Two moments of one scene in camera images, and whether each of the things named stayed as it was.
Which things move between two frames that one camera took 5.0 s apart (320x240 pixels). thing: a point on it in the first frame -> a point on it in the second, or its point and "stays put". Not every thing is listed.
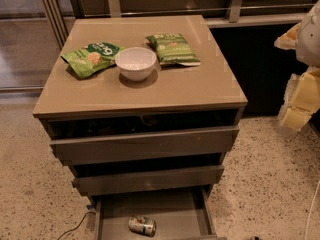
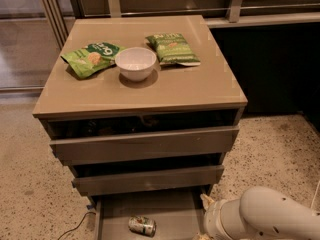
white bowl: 135,63 stays put
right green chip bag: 173,48 stays put
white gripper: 309,42 -> 212,218
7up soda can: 143,225 stays put
